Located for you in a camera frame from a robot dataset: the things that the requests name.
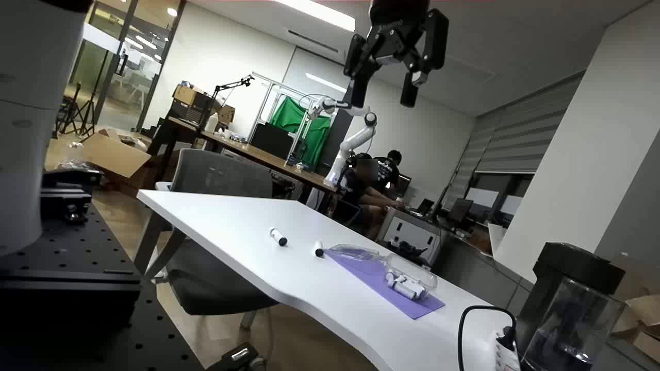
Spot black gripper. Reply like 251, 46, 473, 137
343, 0, 429, 110

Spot clear plastic bowl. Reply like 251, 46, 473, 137
377, 254, 441, 304

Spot small white bottle in bowl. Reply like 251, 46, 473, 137
385, 271, 429, 304

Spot green cloth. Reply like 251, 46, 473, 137
266, 96, 334, 169

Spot brown wooden desk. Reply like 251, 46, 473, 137
146, 113, 340, 198

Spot grey window blinds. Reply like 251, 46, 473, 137
473, 74, 586, 178

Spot grey drawer cabinet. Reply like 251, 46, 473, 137
375, 206, 451, 269

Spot cardboard box on desk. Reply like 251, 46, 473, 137
170, 82, 238, 132

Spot grey office chair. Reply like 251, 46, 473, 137
140, 148, 282, 335

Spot purple mat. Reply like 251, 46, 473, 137
323, 248, 449, 325

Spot open cardboard box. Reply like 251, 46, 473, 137
76, 126, 159, 190

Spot white power strip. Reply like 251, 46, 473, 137
489, 329, 527, 371

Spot cardboard box stack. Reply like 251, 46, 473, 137
609, 294, 660, 365

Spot black perforated breadboard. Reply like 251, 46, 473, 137
0, 198, 203, 371

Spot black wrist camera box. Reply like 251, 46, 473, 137
424, 7, 452, 74

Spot black power cable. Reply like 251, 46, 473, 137
456, 304, 521, 371

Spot black camera tripod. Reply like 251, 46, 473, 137
52, 80, 100, 141

